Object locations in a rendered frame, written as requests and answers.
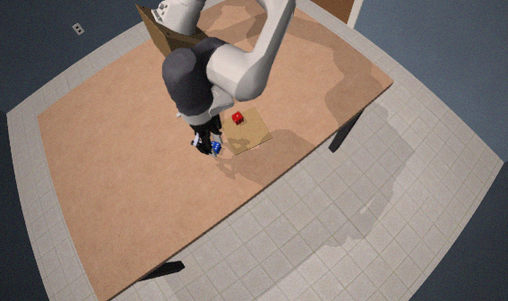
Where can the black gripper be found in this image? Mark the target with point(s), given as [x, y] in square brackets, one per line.
[203, 131]

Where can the blue die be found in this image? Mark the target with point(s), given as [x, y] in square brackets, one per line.
[216, 146]

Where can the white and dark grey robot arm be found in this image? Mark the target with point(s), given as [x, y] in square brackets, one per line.
[230, 70]

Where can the red die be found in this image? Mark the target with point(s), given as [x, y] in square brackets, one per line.
[237, 118]

